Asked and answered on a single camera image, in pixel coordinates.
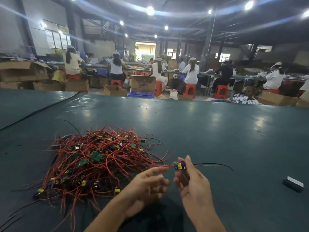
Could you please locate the person's right hand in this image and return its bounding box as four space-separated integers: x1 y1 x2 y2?
173 155 219 219

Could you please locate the person's left hand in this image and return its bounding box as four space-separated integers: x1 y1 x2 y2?
117 166 171 219

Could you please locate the sorted wired boards bundle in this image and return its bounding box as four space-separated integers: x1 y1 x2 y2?
164 161 234 172

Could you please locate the pile of red-wired boards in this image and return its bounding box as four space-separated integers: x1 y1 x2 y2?
0 121 170 232

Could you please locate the person's right forearm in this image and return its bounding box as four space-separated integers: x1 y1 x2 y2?
195 209 228 232

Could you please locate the dark green table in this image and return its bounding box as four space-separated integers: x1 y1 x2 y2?
0 88 309 232

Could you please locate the blue plastic crate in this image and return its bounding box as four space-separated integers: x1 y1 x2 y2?
128 91 155 99

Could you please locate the small black grey block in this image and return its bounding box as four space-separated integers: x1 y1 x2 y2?
282 176 305 193

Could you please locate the heap of black white items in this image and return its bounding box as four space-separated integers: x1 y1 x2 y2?
231 93 260 105

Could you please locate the yellow sack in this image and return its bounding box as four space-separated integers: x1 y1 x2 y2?
52 70 67 83

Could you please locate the large open cardboard box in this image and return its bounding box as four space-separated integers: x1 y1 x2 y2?
0 60 53 83

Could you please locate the grid window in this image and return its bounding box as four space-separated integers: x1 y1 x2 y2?
44 21 72 50

